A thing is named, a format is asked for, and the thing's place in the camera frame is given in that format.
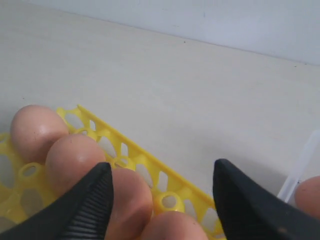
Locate clear plastic bin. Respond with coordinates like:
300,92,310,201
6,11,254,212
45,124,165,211
277,129,320,207

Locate yellow plastic egg tray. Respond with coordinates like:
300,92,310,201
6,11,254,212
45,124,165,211
0,105,225,240

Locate brown egg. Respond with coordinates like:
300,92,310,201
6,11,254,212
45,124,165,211
294,176,320,218
105,168,153,240
10,104,69,164
140,211,208,240
45,133,106,197

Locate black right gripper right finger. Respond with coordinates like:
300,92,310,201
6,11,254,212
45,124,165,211
213,158,320,240

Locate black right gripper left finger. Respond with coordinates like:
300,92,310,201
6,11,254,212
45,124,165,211
0,162,114,240

